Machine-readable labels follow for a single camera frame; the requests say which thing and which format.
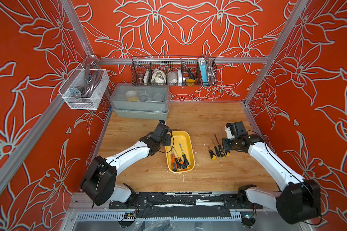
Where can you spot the white cloth in basket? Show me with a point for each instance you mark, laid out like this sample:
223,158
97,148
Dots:
158,77

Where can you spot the long black yellow screwdriver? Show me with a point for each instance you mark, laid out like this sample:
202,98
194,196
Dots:
224,142

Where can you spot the stubby black yellow screwdriver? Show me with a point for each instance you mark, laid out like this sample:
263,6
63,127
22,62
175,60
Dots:
212,154

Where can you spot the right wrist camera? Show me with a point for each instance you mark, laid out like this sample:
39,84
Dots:
228,132

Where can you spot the screwdriver in wall basket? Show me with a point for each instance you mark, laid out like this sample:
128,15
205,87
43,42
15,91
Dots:
191,75

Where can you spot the light blue box in basket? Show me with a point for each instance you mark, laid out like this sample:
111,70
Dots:
203,70

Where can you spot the clear plastic wall bin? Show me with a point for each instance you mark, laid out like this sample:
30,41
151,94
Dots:
85,88

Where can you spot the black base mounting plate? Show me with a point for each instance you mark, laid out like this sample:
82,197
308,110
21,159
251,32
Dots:
143,200

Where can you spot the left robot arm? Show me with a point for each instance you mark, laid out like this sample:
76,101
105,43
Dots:
99,182

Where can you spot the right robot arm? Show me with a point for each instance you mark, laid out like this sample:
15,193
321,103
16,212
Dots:
298,199

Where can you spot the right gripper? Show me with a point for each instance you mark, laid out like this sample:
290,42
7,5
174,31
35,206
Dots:
224,146

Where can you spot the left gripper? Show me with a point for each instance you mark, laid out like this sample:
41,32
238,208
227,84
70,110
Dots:
168,138

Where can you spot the yellow plastic tray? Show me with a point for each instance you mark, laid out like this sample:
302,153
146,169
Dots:
183,138

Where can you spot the grey lidded storage box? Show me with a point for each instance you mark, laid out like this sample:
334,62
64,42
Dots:
141,102

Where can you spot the orange black screwdriver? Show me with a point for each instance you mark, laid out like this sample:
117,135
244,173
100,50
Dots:
174,163

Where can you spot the black wire wall basket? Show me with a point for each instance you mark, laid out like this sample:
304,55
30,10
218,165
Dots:
142,68

